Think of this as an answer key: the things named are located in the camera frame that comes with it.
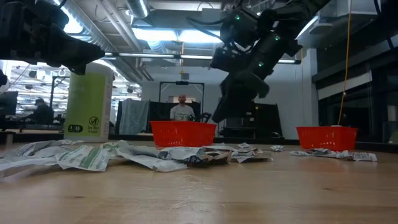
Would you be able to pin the silver ventilation duct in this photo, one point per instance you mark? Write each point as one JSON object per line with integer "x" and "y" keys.
{"x": 136, "y": 7}

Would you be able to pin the grey wall speaker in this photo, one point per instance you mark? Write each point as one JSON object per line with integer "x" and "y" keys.
{"x": 185, "y": 76}

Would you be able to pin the black rack frame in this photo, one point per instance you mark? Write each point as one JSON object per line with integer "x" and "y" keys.
{"x": 53, "y": 99}

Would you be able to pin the white green wipes canister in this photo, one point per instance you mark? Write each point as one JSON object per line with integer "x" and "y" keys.
{"x": 90, "y": 109}

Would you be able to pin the black background rig frame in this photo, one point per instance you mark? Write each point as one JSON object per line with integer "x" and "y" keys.
{"x": 182, "y": 82}

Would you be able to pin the black cabinet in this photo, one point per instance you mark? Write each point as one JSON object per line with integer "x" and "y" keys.
{"x": 267, "y": 121}

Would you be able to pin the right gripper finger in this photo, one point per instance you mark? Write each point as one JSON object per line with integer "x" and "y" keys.
{"x": 231, "y": 99}

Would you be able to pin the LED light bar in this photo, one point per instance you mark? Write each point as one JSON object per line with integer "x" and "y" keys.
{"x": 149, "y": 55}

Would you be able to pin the black curtain panel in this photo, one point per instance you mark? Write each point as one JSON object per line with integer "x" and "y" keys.
{"x": 160, "y": 115}

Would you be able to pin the plain white long packet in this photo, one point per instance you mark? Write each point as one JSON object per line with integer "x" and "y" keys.
{"x": 25, "y": 166}

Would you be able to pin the person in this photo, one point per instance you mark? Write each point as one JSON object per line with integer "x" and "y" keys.
{"x": 42, "y": 113}
{"x": 182, "y": 112}

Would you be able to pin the grey cloth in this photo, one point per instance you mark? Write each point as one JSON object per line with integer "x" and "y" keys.
{"x": 133, "y": 116}

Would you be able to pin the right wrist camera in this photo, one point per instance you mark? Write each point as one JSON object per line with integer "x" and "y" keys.
{"x": 222, "y": 60}

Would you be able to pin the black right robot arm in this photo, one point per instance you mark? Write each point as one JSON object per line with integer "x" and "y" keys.
{"x": 270, "y": 49}

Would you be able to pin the ceiling light panel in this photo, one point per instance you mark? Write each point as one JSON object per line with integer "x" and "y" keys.
{"x": 155, "y": 35}

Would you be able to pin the black monitor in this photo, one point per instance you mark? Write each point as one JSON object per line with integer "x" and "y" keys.
{"x": 8, "y": 102}

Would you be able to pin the white packet blue black print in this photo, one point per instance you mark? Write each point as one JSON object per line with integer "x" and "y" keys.
{"x": 140, "y": 151}

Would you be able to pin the red plastic basket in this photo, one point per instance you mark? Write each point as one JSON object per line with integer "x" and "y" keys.
{"x": 326, "y": 138}
{"x": 183, "y": 133}

